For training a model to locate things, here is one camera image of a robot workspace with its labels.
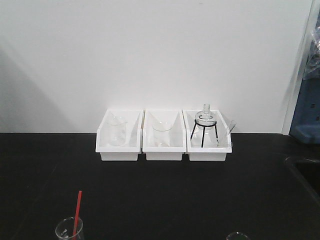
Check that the red plastic spoon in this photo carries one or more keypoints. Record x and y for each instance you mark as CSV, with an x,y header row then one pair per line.
x,y
76,217

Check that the glass beaker in middle bin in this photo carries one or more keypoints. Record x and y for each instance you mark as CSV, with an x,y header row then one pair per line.
x,y
161,133

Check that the glass beaker in bin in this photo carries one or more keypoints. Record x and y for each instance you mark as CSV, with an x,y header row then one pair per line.
x,y
117,130
161,133

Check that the middle white plastic bin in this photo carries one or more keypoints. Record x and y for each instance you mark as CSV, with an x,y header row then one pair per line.
x,y
178,145

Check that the white plastic bin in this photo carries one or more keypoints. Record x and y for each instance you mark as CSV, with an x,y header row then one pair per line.
x,y
178,145
132,147
210,151

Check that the glass beaker in left bin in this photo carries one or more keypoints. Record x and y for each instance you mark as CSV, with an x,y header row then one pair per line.
x,y
117,130

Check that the left white plastic bin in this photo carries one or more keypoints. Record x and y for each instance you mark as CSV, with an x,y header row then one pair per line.
x,y
132,147

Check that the round glass flask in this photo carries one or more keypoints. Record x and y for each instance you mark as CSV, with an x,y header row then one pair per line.
x,y
205,115

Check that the right white plastic bin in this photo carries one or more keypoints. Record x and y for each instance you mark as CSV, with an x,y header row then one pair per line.
x,y
210,151

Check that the glass measuring cylinder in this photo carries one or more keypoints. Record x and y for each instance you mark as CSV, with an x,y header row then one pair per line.
x,y
229,129

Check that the front right glass beaker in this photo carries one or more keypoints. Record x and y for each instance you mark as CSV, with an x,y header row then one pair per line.
x,y
237,236

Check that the front left glass beaker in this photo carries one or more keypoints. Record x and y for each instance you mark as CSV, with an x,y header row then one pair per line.
x,y
65,229

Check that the blue lab equipment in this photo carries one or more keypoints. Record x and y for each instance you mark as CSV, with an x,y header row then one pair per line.
x,y
305,125

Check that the black sink basin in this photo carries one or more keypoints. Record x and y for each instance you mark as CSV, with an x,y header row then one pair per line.
x,y
307,171

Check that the black wire tripod stand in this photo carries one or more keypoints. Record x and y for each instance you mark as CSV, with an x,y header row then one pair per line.
x,y
202,128

